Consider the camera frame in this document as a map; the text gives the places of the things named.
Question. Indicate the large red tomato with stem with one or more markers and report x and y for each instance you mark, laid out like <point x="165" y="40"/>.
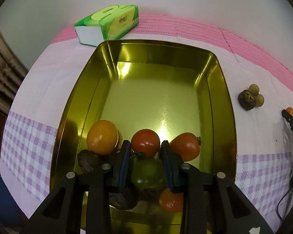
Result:
<point x="187" y="145"/>

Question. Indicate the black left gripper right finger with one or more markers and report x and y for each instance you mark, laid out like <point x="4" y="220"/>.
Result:
<point x="209" y="199"/>

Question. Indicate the small red tomato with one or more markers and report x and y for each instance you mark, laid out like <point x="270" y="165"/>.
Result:
<point x="146" y="141"/>

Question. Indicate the green tissue pack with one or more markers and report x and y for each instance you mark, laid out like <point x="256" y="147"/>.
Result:
<point x="109" y="23"/>

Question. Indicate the beige curtain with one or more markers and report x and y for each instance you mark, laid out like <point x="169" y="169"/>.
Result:
<point x="12" y="74"/>

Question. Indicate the large orange mandarin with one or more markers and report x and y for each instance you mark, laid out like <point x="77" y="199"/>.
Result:
<point x="172" y="202"/>

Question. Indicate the pink and purple tablecloth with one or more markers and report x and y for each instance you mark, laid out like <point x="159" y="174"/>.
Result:
<point x="47" y="120"/>

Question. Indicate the gold toffee tin box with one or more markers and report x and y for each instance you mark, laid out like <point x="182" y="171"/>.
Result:
<point x="167" y="87"/>

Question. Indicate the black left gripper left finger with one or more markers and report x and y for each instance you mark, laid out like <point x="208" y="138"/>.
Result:
<point x="61" y="210"/>

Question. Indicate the green tomato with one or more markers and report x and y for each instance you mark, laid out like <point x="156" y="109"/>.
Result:
<point x="149" y="173"/>

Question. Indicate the green-brown longan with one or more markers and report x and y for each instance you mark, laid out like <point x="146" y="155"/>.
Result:
<point x="259" y="100"/>
<point x="253" y="89"/>

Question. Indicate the small dark passion fruit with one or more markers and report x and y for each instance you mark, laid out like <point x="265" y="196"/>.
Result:
<point x="246" y="100"/>

